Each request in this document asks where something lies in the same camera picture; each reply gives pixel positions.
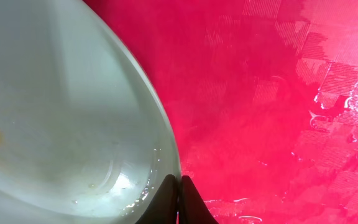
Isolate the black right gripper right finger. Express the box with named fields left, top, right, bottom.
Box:
left=178, top=175, right=218, bottom=224

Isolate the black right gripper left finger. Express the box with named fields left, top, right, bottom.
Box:
left=135, top=174, right=178, bottom=224

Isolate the light green plate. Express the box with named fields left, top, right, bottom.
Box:
left=0, top=0, right=180, bottom=223

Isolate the red plastic tray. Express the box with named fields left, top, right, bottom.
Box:
left=88, top=0, right=358, bottom=223

